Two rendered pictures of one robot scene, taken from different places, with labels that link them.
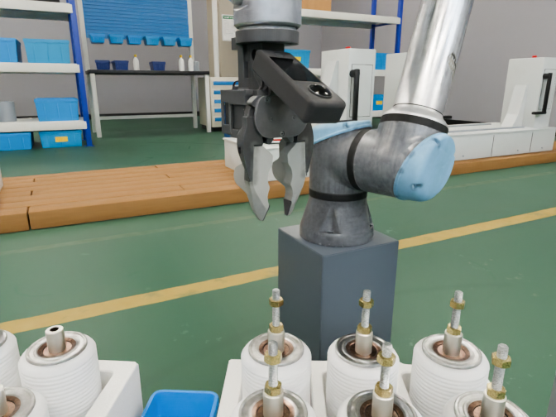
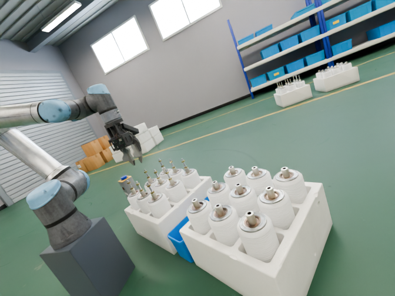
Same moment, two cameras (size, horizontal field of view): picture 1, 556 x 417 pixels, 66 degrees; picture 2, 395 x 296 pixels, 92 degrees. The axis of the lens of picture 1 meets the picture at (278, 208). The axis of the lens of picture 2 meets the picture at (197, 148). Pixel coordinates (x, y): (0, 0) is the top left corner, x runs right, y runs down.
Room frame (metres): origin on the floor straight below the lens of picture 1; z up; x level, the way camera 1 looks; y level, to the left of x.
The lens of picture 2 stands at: (0.86, 0.83, 0.62)
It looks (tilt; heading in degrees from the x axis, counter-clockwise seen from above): 14 degrees down; 228
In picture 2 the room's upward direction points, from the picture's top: 23 degrees counter-clockwise
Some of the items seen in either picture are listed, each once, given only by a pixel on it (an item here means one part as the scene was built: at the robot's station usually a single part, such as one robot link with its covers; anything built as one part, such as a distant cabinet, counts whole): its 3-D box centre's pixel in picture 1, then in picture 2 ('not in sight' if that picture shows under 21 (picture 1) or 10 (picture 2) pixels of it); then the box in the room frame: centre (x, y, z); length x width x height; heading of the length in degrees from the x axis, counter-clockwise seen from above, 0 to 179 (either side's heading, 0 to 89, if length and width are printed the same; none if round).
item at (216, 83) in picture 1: (221, 103); not in sight; (6.00, 0.77, 0.35); 0.57 x 0.47 x 0.69; 27
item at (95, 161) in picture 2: not in sight; (94, 161); (-0.33, -4.02, 0.15); 0.30 x 0.24 x 0.30; 116
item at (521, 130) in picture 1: (466, 104); not in sight; (3.39, -1.46, 0.45); 1.51 x 0.57 x 0.74; 117
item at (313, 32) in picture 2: not in sight; (307, 35); (-4.73, -0.38, 0.90); 0.50 x 0.38 x 0.21; 27
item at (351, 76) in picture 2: not in sight; (334, 79); (-2.47, 0.30, 0.09); 0.39 x 0.39 x 0.18; 30
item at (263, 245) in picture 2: not in sight; (262, 247); (0.52, 0.54, 0.16); 0.10 x 0.10 x 0.18
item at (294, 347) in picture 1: (275, 348); (155, 198); (0.50, 0.00, 0.25); 0.08 x 0.08 x 0.01
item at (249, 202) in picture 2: not in sight; (248, 212); (0.39, 0.43, 0.16); 0.10 x 0.10 x 0.18
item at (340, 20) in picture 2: not in sight; (331, 24); (-4.96, 0.06, 0.90); 0.50 x 0.38 x 0.21; 26
